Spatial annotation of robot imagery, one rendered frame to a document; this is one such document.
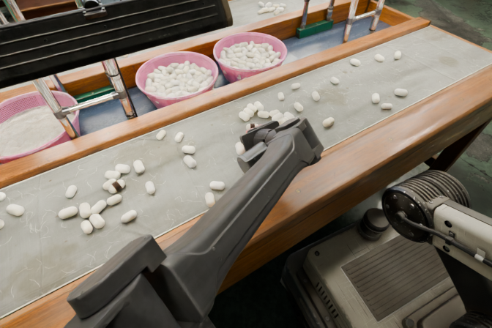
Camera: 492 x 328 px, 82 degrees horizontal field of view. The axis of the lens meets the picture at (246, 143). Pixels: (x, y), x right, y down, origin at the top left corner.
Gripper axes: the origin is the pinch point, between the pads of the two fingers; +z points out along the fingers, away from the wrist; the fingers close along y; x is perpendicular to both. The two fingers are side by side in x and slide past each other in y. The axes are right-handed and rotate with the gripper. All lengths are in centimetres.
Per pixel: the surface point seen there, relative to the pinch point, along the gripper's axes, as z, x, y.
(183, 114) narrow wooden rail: 13.5, -11.2, 10.7
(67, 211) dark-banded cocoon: 1.4, -1.2, 43.6
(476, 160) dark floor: 28, 74, -144
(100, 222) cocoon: -3.4, 2.7, 38.3
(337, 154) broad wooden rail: -13.5, 9.7, -15.6
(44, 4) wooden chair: 186, -112, 40
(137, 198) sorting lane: 0.2, 2.1, 30.2
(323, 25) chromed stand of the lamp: 40, -25, -70
